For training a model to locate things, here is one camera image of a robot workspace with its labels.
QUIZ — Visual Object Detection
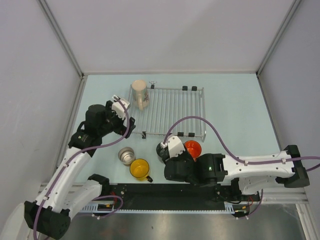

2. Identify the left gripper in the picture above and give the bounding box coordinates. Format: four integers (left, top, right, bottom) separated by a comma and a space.
98, 100, 135, 138

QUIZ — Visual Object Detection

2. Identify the beige floral mug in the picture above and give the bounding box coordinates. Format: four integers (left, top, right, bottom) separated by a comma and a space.
131, 79, 149, 111

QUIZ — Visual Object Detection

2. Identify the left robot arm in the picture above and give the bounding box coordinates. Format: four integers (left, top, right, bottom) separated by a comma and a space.
24, 95, 136, 240

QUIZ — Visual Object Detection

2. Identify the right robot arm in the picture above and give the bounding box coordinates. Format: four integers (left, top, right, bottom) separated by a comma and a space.
164, 145, 310, 201

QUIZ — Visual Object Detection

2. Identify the orange mug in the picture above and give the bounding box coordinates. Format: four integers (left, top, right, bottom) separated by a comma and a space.
184, 140, 202, 161

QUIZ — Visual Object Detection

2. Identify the stainless steel cup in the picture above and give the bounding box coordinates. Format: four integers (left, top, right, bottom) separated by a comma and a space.
118, 146, 136, 166

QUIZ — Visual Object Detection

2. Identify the dark grey mug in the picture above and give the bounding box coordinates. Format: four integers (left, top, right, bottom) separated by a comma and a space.
156, 142, 170, 164

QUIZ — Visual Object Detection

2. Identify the yellow mug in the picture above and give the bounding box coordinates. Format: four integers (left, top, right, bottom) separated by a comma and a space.
129, 158, 153, 183

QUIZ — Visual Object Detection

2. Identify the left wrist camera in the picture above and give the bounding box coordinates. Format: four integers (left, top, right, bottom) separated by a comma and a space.
111, 95, 131, 120

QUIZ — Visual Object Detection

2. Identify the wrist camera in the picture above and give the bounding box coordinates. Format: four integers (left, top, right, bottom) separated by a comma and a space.
111, 95, 131, 120
160, 135, 185, 161

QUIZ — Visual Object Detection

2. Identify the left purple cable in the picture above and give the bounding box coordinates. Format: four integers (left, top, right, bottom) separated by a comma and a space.
33, 96, 133, 240

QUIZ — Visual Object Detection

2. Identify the purple cable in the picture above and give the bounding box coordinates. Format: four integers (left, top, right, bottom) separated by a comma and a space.
162, 116, 320, 173
33, 96, 133, 240

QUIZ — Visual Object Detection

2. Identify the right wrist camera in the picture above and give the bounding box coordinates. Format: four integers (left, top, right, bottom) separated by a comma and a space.
160, 135, 185, 161

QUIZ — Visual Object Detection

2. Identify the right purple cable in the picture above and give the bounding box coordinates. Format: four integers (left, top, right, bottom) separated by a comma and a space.
162, 116, 320, 173

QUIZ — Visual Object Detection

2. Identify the slotted cable duct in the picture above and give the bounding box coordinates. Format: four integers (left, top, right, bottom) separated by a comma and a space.
79, 202, 249, 215

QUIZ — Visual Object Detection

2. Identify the metal wire dish rack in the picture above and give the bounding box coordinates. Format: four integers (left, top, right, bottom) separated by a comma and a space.
128, 82, 206, 139

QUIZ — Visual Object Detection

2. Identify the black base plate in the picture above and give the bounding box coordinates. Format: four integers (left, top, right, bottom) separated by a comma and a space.
97, 183, 261, 213

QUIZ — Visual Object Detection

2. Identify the aluminium frame rail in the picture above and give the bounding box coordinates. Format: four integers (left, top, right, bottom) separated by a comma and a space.
36, 182, 310, 204

